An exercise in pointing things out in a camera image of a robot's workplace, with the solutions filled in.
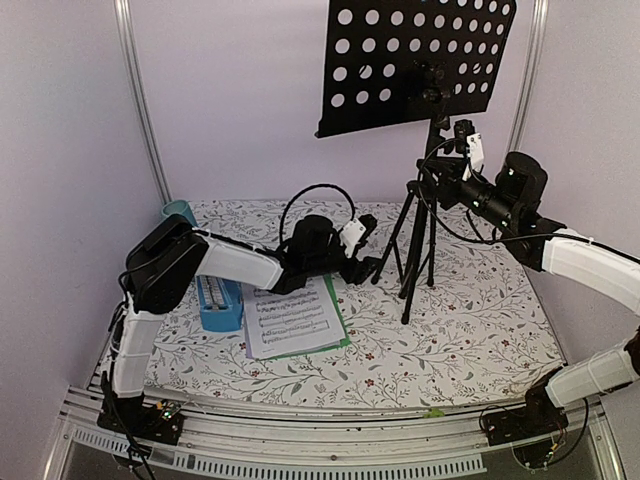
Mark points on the aluminium front rail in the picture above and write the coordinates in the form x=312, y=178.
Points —
x=224, y=439

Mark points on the right aluminium frame post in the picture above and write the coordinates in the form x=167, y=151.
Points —
x=533, y=57

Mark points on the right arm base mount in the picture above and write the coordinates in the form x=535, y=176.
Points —
x=538, y=416

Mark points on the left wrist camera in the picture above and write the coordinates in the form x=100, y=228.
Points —
x=353, y=236

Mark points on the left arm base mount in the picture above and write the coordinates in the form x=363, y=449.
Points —
x=161, y=422

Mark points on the green paper sheet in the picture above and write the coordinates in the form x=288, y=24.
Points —
x=336, y=310

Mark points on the white sheet music page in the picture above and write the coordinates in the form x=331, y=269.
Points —
x=292, y=320

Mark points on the teal cylinder cup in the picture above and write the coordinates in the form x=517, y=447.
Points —
x=179, y=207

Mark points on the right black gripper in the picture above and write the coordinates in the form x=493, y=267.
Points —
x=450, y=174

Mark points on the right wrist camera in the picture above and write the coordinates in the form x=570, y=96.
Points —
x=470, y=146

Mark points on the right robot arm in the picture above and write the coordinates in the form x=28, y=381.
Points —
x=510, y=204

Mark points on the left aluminium frame post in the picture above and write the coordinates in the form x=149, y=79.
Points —
x=124, y=23

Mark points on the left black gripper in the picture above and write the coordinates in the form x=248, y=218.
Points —
x=362, y=270

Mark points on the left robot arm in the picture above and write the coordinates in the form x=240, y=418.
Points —
x=160, y=269

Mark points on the aluminium frame post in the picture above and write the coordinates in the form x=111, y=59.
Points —
x=124, y=23
x=533, y=57

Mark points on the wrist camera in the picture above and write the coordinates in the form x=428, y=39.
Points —
x=353, y=236
x=470, y=146

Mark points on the blue metronome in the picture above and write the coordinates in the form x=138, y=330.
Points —
x=221, y=304

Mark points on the black music stand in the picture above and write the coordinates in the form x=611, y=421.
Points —
x=389, y=63

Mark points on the floral table mat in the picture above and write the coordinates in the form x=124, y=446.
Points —
x=477, y=334

